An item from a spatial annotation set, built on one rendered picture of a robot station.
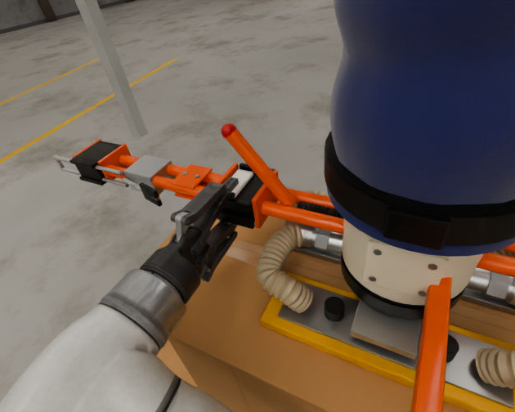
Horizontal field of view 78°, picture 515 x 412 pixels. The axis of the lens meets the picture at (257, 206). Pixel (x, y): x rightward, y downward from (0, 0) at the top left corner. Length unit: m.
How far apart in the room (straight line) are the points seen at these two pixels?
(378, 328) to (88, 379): 0.34
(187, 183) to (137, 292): 0.24
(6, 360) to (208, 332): 1.81
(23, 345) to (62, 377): 1.91
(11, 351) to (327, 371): 1.99
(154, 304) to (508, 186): 0.35
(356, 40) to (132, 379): 0.36
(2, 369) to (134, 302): 1.90
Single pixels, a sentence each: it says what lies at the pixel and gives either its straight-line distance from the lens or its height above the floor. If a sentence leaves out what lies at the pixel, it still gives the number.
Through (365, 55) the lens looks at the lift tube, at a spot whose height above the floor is 1.44.
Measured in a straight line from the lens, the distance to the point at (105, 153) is 0.72.
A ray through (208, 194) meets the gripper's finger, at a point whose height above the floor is 1.25.
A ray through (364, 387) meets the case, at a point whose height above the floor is 1.07.
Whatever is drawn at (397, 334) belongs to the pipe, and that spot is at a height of 1.12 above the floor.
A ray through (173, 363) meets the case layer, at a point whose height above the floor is 0.54.
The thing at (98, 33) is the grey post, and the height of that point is 1.03.
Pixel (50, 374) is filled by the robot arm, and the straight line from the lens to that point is 0.37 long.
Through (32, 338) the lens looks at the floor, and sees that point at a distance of 2.26.
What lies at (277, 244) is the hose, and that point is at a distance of 0.50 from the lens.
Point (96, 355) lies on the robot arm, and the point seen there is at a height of 1.24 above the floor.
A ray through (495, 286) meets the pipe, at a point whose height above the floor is 1.15.
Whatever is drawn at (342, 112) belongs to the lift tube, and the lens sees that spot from 0.31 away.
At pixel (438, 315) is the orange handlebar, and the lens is 0.39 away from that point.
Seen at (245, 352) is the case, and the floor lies 1.07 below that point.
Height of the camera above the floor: 1.53
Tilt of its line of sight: 40 degrees down
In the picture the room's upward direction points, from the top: 9 degrees counter-clockwise
